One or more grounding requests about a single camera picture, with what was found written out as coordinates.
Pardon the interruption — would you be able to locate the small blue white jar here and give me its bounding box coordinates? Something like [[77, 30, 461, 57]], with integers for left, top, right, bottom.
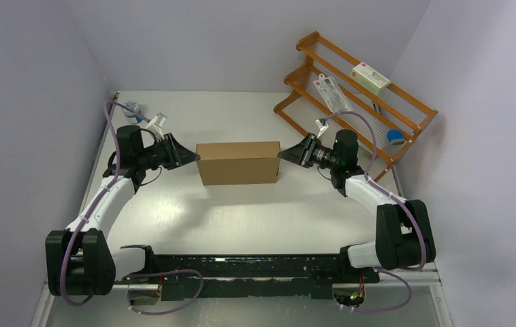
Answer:
[[122, 101, 143, 124]]

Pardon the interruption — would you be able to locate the orange wooden rack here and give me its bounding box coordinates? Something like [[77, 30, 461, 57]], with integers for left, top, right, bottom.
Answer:
[[274, 31, 438, 181]]

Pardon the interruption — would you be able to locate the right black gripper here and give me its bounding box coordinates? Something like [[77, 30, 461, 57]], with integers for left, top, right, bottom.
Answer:
[[278, 133, 340, 170]]

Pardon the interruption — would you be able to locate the white green product box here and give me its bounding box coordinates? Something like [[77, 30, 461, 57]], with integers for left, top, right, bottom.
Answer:
[[350, 62, 391, 95]]

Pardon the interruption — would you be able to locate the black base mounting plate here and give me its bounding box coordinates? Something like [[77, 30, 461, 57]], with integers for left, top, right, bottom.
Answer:
[[115, 250, 380, 301]]

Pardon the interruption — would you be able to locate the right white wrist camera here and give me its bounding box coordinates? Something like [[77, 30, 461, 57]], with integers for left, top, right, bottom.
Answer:
[[315, 118, 328, 139]]

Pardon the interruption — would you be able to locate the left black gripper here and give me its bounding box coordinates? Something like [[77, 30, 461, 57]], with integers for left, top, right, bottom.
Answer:
[[136, 134, 198, 171]]

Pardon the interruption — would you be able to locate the brown cardboard box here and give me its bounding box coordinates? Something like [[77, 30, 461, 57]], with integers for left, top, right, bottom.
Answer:
[[196, 141, 280, 186]]

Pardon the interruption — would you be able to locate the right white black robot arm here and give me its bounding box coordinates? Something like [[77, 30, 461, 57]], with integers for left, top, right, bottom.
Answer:
[[278, 129, 436, 282]]

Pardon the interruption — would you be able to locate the clear plastic blister package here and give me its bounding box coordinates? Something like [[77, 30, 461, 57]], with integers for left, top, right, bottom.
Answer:
[[313, 74, 353, 112]]

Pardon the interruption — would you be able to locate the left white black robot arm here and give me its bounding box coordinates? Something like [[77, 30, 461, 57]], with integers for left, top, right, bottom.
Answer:
[[45, 125, 200, 296]]

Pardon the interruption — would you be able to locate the blue white eraser block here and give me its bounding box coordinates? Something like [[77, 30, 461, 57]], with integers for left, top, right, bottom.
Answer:
[[387, 129, 406, 146]]

